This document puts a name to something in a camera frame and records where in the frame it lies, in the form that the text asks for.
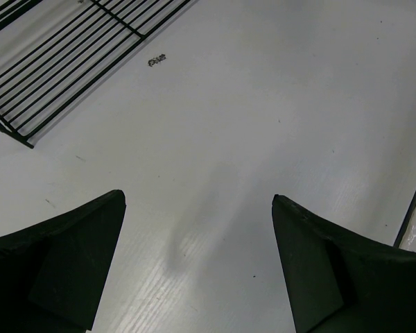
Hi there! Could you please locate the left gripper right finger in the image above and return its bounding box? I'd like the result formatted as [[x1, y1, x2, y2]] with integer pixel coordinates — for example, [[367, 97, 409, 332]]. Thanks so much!
[[272, 195, 416, 332]]

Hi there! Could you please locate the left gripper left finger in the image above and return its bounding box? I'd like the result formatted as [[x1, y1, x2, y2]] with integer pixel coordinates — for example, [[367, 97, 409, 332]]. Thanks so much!
[[0, 189, 126, 332]]

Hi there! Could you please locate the black wire rack shelf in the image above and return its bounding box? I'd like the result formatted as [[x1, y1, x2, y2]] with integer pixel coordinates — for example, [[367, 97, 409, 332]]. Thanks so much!
[[0, 1, 190, 148]]

